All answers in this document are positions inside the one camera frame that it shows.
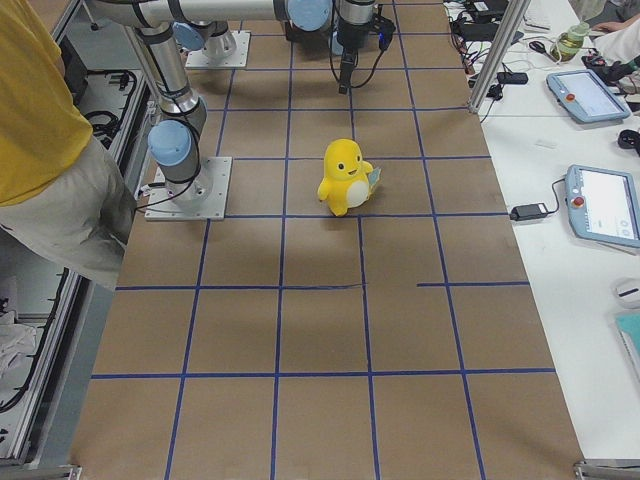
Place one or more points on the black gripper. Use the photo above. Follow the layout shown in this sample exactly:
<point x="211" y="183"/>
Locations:
<point x="348" y="37"/>

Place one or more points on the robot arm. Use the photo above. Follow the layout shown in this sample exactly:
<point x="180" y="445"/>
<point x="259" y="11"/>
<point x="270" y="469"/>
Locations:
<point x="156" y="31"/>
<point x="317" y="16"/>

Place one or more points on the yellow dinosaur plush toy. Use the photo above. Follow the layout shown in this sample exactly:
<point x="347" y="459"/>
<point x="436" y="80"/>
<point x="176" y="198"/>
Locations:
<point x="348" y="179"/>

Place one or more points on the green water bottle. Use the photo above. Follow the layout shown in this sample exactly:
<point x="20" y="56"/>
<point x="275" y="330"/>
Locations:
<point x="569" y="43"/>

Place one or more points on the black power adapter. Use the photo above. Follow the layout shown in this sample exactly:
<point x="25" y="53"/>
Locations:
<point x="527" y="212"/>

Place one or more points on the far blue teach pendant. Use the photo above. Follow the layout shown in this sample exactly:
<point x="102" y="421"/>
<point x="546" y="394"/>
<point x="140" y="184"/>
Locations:
<point x="586" y="97"/>

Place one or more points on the blue teach pendant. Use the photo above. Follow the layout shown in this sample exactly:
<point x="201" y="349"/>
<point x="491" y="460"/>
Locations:
<point x="603" y="206"/>
<point x="586" y="97"/>

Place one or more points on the near blue teach pendant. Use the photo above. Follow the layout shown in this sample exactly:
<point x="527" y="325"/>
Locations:
<point x="603" y="206"/>

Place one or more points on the person in yellow shirt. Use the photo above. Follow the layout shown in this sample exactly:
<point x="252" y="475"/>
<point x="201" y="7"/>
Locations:
<point x="62" y="193"/>

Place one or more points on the white computer mouse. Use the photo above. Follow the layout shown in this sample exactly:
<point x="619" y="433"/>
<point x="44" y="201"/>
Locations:
<point x="627" y="292"/>

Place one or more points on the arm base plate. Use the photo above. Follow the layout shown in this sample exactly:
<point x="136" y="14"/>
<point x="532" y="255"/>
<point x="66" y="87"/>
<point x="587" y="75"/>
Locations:
<point x="221" y="52"/>
<point x="204" y="199"/>

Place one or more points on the aluminium frame post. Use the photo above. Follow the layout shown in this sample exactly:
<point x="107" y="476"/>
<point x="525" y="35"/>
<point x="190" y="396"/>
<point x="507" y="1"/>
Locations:
<point x="502" y="41"/>

